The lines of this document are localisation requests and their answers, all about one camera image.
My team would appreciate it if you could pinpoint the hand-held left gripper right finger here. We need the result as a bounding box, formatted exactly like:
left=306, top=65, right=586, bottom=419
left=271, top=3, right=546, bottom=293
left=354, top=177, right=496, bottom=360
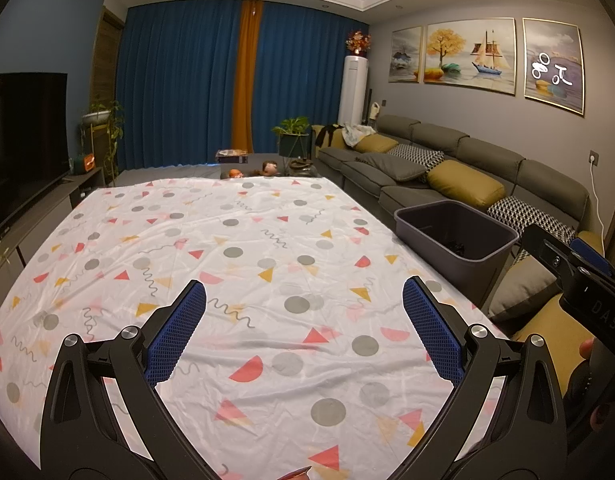
left=382, top=275, right=569, bottom=480

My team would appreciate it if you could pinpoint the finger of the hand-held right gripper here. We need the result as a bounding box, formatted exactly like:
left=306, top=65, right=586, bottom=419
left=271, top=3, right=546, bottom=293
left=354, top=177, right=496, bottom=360
left=570, top=237, right=615, bottom=281
left=521, top=223, right=595, bottom=306

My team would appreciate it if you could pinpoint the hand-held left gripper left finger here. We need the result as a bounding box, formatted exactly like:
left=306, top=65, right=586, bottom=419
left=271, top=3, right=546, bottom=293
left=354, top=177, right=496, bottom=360
left=40, top=279, right=223, bottom=480

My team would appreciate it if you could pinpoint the grey plastic bin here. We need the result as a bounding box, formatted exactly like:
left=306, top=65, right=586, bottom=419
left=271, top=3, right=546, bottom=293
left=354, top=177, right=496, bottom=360
left=393, top=200, right=521, bottom=306

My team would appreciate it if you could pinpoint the person's right hand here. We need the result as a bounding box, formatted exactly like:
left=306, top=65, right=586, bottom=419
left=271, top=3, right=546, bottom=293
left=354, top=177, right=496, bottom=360
left=567, top=338, right=608, bottom=433

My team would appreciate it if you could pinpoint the light grey sofa cushion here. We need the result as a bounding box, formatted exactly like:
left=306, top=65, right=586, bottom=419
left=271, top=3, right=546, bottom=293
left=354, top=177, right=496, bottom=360
left=489, top=260, right=563, bottom=318

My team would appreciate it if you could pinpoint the black and white patterned cushion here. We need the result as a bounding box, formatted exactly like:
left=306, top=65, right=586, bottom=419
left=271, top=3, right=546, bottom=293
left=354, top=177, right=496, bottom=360
left=487, top=196, right=578, bottom=246
left=387, top=144, right=445, bottom=170

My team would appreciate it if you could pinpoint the yellow sofa cushion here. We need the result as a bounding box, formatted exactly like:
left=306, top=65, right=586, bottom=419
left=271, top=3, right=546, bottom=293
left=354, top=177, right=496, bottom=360
left=355, top=136, right=399, bottom=154
left=512, top=295, right=595, bottom=396
left=427, top=160, right=505, bottom=206

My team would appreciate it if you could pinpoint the grey sofa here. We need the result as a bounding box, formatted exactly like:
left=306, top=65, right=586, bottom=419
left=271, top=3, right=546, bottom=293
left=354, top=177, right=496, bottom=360
left=312, top=114, right=591, bottom=341

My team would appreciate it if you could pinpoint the patterned white tablecloth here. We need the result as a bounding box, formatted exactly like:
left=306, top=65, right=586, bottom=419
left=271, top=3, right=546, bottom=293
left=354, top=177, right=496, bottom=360
left=0, top=177, right=513, bottom=480

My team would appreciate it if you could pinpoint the dark grey sofa cushion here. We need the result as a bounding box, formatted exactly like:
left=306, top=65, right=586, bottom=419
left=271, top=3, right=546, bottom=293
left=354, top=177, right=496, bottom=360
left=355, top=152, right=431, bottom=183

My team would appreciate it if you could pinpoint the grey television cabinet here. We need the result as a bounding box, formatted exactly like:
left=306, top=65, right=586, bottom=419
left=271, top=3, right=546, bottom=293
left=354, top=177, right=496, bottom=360
left=0, top=167, right=105, bottom=281

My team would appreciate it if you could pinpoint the purple sky painting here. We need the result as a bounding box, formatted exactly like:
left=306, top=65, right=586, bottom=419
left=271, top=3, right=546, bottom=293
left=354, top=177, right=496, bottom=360
left=522, top=17, right=585, bottom=118

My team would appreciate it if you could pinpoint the wooden plant stand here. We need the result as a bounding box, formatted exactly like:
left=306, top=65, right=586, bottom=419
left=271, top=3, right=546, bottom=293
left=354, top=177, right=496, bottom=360
left=80, top=122, right=118, bottom=173

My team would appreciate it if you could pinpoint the white garment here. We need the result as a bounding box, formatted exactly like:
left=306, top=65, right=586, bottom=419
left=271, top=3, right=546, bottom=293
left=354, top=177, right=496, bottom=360
left=341, top=124, right=377, bottom=148

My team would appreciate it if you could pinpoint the sailboat and tree painting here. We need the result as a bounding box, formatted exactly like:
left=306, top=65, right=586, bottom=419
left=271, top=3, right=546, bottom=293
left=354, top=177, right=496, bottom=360
left=423, top=18, right=517, bottom=97

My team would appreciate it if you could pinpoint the trailing green plant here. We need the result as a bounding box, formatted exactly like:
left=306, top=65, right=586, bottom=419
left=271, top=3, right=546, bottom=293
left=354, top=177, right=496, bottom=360
left=84, top=100, right=124, bottom=173

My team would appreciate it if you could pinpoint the dark green plant pot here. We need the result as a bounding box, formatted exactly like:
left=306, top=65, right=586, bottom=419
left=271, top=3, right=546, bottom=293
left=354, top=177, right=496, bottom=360
left=280, top=135, right=308, bottom=158

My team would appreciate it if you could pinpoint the black garment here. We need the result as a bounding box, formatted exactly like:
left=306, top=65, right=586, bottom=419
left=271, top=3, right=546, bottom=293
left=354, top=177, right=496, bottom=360
left=315, top=125, right=344, bottom=148

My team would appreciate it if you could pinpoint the leafy green plant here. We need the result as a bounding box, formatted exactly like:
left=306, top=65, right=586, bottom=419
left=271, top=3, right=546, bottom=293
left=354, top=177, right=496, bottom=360
left=272, top=117, right=311, bottom=138

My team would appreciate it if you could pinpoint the black television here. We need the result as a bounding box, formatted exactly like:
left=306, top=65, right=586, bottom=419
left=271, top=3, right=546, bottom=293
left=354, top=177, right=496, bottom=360
left=0, top=72, right=70, bottom=246

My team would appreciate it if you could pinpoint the blue curtain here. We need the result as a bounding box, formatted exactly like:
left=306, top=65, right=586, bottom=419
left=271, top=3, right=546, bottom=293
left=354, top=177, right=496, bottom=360
left=116, top=0, right=243, bottom=171
left=250, top=2, right=371, bottom=153

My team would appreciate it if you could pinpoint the small landscape painting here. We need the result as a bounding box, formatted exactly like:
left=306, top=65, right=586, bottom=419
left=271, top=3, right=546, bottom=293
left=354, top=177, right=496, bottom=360
left=389, top=26, right=424, bottom=83

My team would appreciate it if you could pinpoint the white standing air conditioner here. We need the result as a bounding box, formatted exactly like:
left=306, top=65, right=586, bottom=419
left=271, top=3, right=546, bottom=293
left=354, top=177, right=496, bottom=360
left=337, top=56, right=369, bottom=126

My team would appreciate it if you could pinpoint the orange curtain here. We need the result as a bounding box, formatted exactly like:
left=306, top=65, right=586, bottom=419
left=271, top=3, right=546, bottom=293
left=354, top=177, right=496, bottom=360
left=231, top=0, right=264, bottom=153

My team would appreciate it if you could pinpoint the orange flower arrangement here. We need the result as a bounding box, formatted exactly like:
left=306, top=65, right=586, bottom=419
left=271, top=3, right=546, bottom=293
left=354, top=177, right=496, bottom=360
left=345, top=31, right=372, bottom=57

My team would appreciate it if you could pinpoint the white cable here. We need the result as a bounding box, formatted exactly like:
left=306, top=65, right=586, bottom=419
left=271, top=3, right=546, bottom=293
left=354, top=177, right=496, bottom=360
left=590, top=162, right=607, bottom=256

